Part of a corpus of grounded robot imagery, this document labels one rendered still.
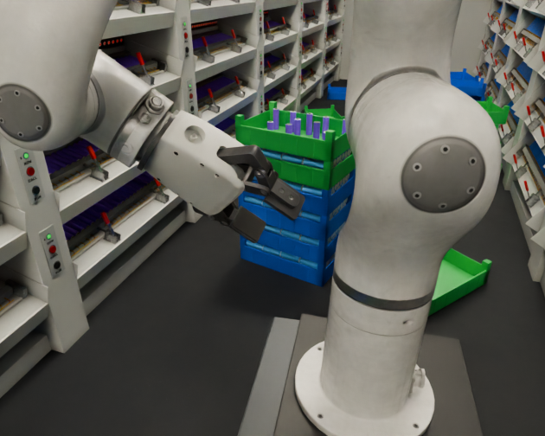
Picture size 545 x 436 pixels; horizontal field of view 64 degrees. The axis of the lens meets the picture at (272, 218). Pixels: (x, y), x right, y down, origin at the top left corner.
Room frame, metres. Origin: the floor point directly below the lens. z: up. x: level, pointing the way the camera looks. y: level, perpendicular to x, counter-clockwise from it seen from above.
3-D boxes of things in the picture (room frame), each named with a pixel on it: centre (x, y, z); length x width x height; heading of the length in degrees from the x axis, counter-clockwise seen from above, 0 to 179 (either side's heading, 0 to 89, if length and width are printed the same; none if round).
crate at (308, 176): (1.23, -0.07, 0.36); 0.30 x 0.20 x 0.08; 58
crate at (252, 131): (1.23, -0.07, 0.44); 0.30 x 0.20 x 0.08; 58
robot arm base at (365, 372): (0.43, -0.13, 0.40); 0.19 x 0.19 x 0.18
